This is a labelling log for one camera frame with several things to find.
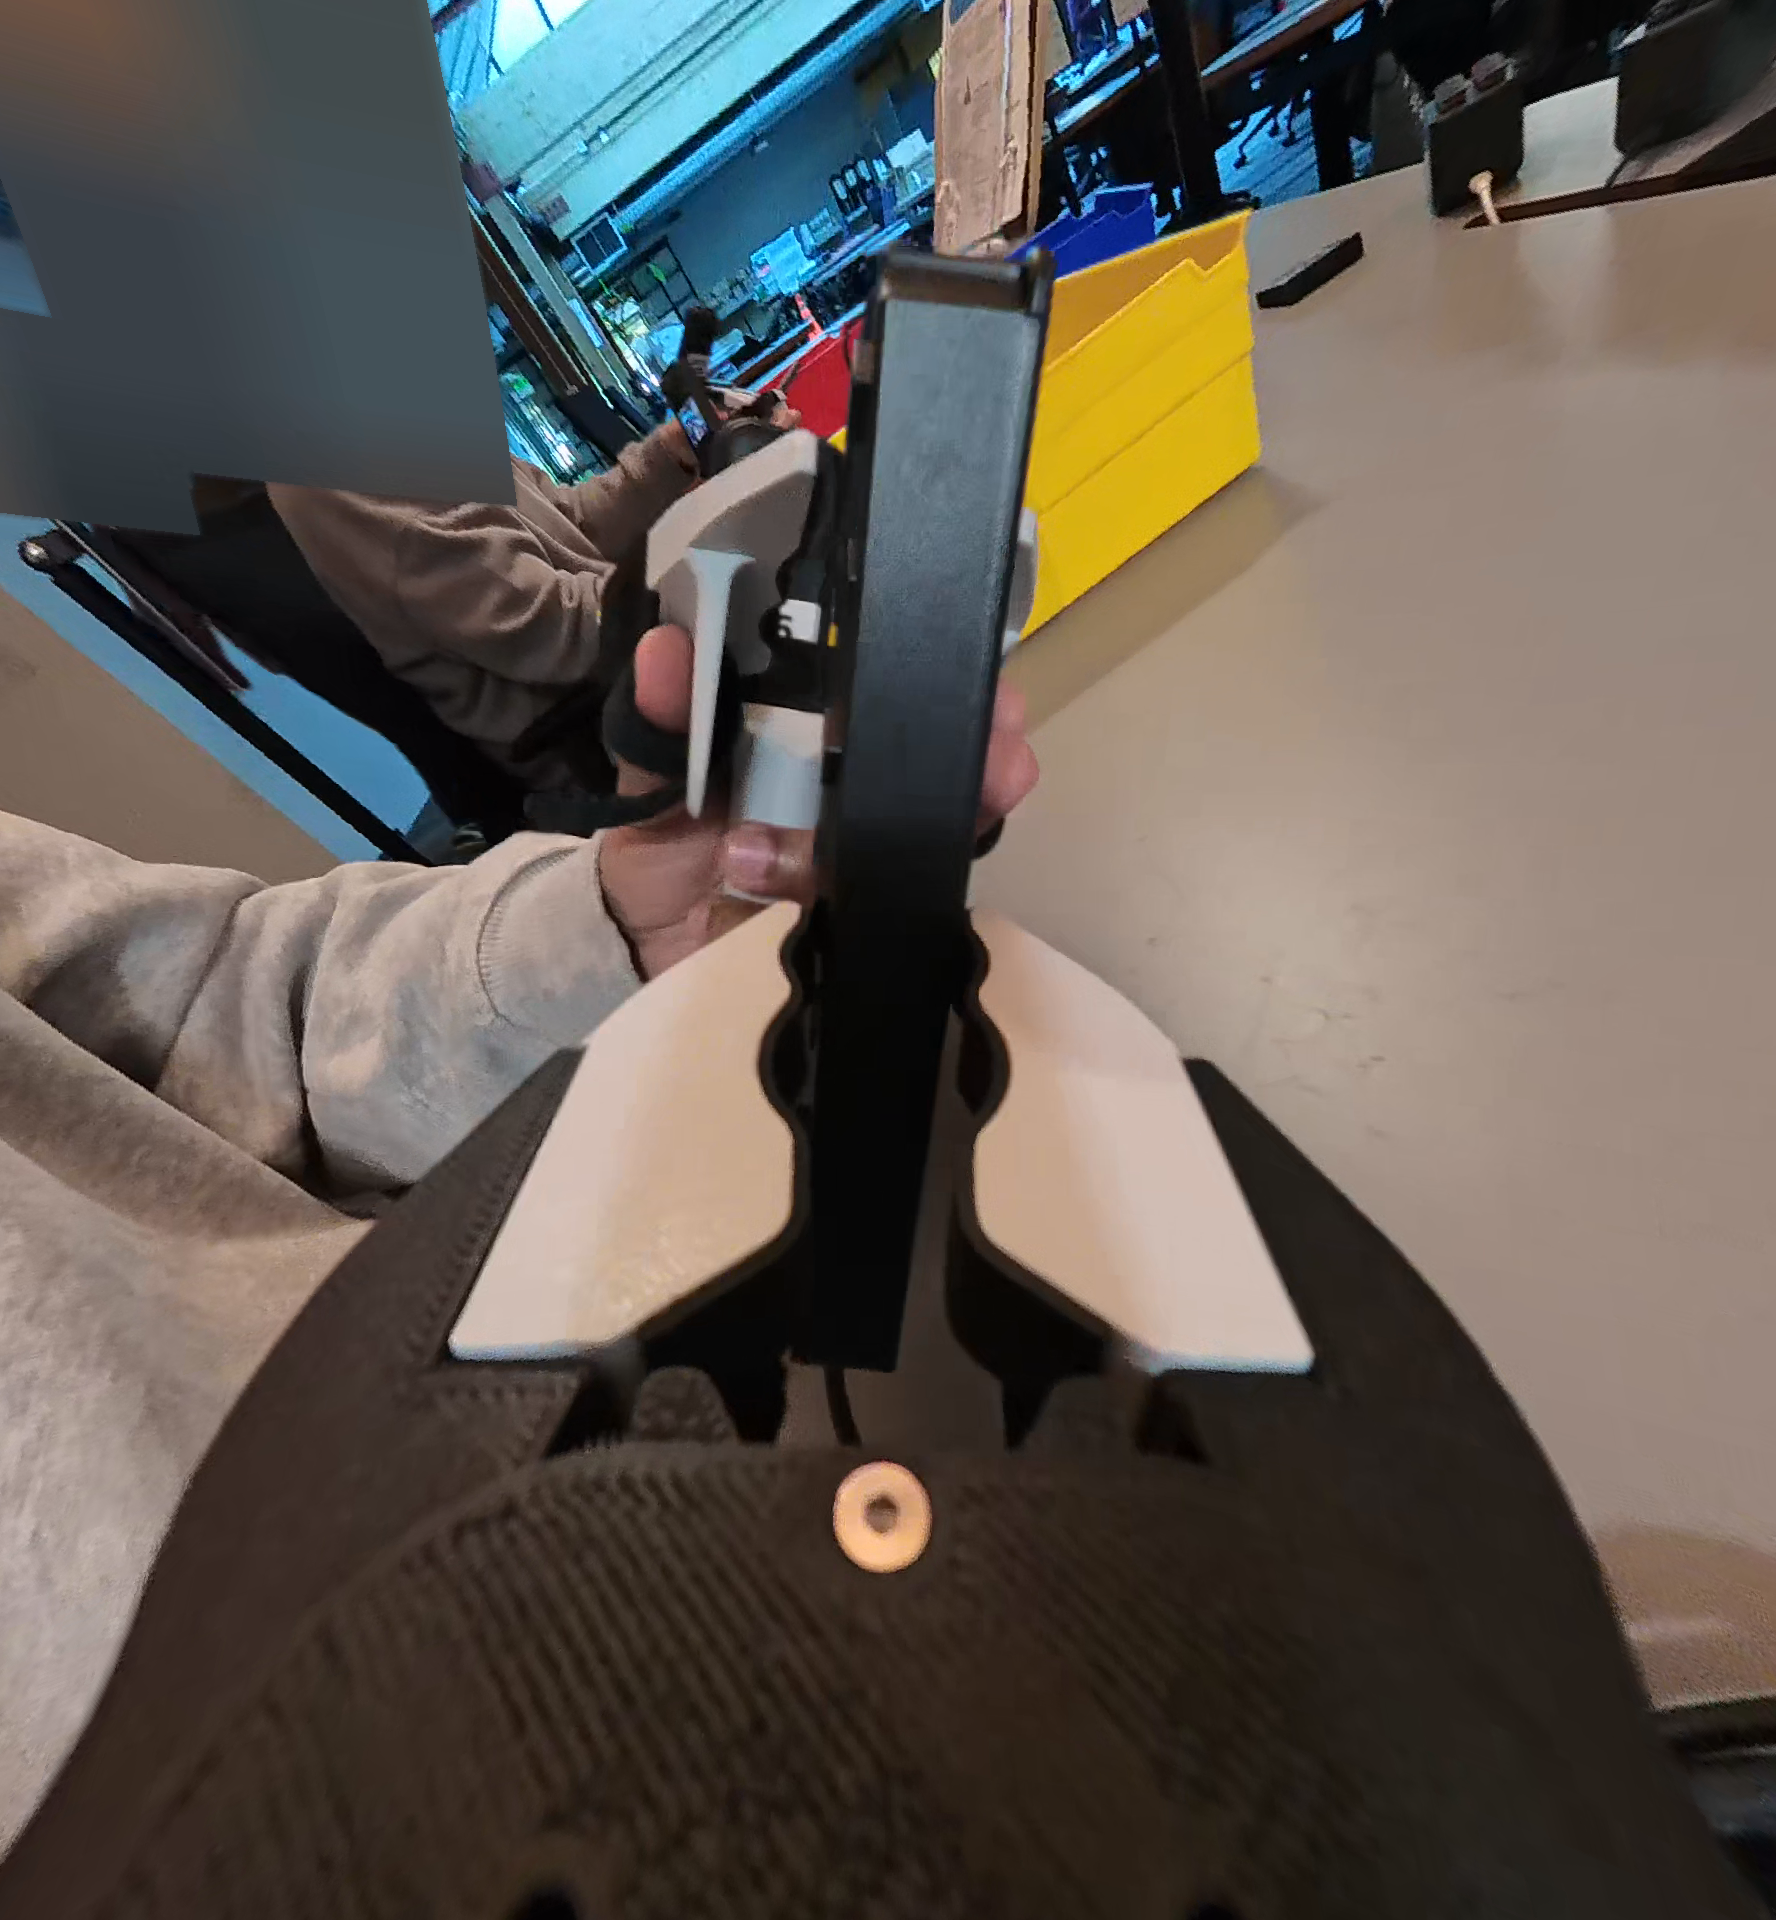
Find red plastic bin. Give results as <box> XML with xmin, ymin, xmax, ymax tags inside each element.
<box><xmin>789</xmin><ymin>318</ymin><xmax>871</xmax><ymax>440</ymax></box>

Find person's leg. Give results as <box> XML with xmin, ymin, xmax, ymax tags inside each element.
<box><xmin>1594</xmin><ymin>1522</ymin><xmax>1776</xmax><ymax>1800</ymax></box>

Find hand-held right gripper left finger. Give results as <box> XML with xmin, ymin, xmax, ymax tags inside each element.
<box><xmin>443</xmin><ymin>901</ymin><xmax>830</xmax><ymax>1361</ymax></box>

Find black USB hub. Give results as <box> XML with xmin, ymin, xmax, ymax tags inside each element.
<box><xmin>806</xmin><ymin>248</ymin><xmax>1057</xmax><ymax>1374</ymax></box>

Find person's left hand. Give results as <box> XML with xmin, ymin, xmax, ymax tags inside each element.
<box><xmin>596</xmin><ymin>617</ymin><xmax>1044</xmax><ymax>986</ymax></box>

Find blue plastic bin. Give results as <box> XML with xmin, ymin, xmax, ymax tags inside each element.
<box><xmin>1004</xmin><ymin>186</ymin><xmax>1163</xmax><ymax>283</ymax></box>

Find person's left forearm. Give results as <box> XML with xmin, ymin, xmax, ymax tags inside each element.
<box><xmin>0</xmin><ymin>786</ymin><xmax>646</xmax><ymax>1201</ymax></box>

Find person's grey sweatshirt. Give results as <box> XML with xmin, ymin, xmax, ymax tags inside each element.
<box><xmin>0</xmin><ymin>1050</ymin><xmax>409</xmax><ymax>1920</ymax></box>

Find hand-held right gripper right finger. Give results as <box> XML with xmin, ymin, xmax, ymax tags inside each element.
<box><xmin>952</xmin><ymin>907</ymin><xmax>1320</xmax><ymax>1375</ymax></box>

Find black power adapter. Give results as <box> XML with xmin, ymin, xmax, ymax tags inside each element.
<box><xmin>1424</xmin><ymin>57</ymin><xmax>1529</xmax><ymax>228</ymax></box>

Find yellow plastic bin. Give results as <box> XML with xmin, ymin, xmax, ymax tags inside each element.
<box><xmin>1041</xmin><ymin>211</ymin><xmax>1256</xmax><ymax>368</ymax></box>
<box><xmin>1020</xmin><ymin>345</ymin><xmax>1264</xmax><ymax>643</ymax></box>

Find brown cardboard sheet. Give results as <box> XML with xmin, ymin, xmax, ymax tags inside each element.
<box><xmin>931</xmin><ymin>0</ymin><xmax>1057</xmax><ymax>254</ymax></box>

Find grey desk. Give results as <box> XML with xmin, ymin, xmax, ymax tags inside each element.
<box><xmin>767</xmin><ymin>82</ymin><xmax>1776</xmax><ymax>1547</ymax></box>

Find black flat block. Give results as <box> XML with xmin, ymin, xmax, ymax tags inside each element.
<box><xmin>1254</xmin><ymin>230</ymin><xmax>1367</xmax><ymax>312</ymax></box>

